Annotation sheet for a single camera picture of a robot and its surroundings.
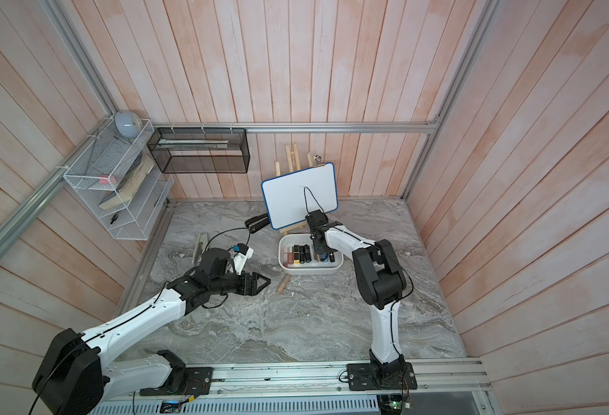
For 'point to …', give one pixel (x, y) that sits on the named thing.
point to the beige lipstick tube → (284, 284)
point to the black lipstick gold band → (331, 257)
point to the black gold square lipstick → (296, 254)
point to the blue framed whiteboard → (291, 196)
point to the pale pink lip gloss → (285, 255)
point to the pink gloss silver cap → (291, 254)
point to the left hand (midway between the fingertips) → (261, 284)
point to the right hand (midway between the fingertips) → (328, 243)
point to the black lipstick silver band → (302, 254)
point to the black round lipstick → (307, 252)
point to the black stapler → (255, 223)
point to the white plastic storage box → (320, 263)
